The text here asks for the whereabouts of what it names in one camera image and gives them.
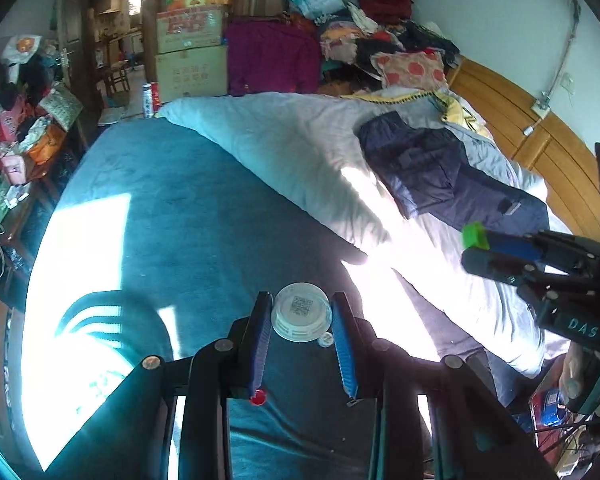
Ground red print cardboard box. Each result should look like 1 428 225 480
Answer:
156 5 228 53

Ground pile of bags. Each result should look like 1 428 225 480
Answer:
0 35 83 241

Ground plain brown cardboard box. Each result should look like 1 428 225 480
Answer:
155 46 228 103

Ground wooden door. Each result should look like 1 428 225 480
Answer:
60 0 101 126

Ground wooden headboard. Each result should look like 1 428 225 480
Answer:
447 57 600 246

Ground white quilt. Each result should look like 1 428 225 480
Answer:
157 91 573 378

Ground grey and yellow garment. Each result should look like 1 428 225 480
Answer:
340 87 518 171

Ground purple cloth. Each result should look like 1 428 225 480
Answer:
226 17 323 97

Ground red and white packet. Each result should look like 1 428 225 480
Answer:
142 82 162 119

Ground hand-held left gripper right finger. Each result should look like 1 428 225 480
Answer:
330 291 561 480

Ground white bathroom scale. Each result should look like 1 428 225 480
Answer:
97 107 131 126

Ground white bag with orange print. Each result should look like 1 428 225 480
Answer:
2 35 43 66

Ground large white jar lid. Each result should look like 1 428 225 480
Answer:
271 283 334 343

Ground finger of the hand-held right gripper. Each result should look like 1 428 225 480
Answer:
461 247 600 302
482 230 600 267

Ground wall cable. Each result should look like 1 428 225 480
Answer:
540 0 581 106

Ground navy padded jacket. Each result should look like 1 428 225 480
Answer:
356 111 551 241

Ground pink floral pillow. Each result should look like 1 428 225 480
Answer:
370 50 451 92

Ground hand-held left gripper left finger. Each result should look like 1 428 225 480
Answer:
45 291 276 480

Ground wooden chair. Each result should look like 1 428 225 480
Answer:
100 60 131 97

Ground pile of mixed clothes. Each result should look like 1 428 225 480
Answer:
285 0 461 91

